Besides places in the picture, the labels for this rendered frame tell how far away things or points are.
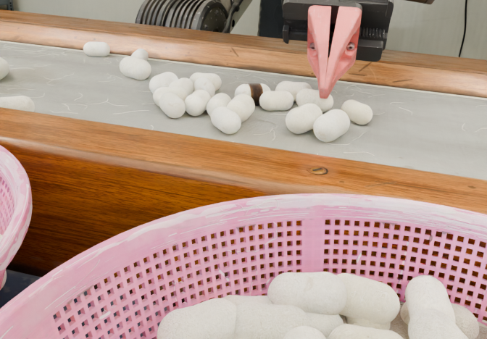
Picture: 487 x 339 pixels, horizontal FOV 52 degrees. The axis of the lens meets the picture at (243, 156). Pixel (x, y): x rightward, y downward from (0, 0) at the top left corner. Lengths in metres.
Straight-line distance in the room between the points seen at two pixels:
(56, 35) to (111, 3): 2.08
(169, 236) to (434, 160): 0.24
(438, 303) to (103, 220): 0.18
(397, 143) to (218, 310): 0.26
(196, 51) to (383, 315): 0.48
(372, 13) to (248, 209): 0.32
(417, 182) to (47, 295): 0.19
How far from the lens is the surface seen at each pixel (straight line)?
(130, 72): 0.55
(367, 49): 0.51
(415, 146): 0.42
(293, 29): 0.53
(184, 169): 0.27
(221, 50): 0.64
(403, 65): 0.62
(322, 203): 0.24
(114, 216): 0.30
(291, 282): 0.22
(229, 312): 0.20
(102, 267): 0.19
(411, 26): 2.51
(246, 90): 0.46
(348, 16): 0.47
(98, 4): 2.84
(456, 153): 0.42
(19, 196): 0.24
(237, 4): 0.96
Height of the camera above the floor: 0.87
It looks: 22 degrees down
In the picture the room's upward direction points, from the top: 4 degrees clockwise
